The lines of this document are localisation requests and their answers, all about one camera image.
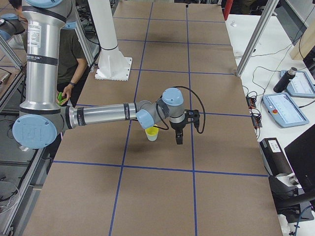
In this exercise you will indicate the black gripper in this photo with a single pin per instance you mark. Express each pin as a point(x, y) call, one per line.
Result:
point(176, 127)

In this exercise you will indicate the seated person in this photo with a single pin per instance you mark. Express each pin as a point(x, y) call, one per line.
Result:
point(73, 68)

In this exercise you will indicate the aluminium frame post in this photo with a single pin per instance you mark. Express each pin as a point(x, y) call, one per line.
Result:
point(262, 23)

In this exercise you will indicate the black water bottle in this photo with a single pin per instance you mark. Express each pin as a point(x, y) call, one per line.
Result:
point(285, 80)

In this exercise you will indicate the yellow plastic cup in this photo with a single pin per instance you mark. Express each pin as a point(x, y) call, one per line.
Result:
point(151, 131)

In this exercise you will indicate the near blue teach pendant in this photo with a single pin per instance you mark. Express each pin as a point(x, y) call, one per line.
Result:
point(284, 110)

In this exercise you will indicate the far blue teach pendant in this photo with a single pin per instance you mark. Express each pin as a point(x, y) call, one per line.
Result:
point(301, 86)

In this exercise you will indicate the white camera mast base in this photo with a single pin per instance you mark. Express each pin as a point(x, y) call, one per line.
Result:
point(112, 65)

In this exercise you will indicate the blue teach pendant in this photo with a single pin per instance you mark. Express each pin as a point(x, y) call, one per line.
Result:
point(284, 110)
point(301, 86)

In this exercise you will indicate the black monitor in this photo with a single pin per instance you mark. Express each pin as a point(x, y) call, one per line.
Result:
point(301, 155)

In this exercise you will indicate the green plastic cup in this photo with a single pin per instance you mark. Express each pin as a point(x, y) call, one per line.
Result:
point(152, 138)

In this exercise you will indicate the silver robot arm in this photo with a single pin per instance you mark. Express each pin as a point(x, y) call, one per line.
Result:
point(41, 118)

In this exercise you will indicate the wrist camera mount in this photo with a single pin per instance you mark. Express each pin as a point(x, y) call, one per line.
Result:
point(192, 116)

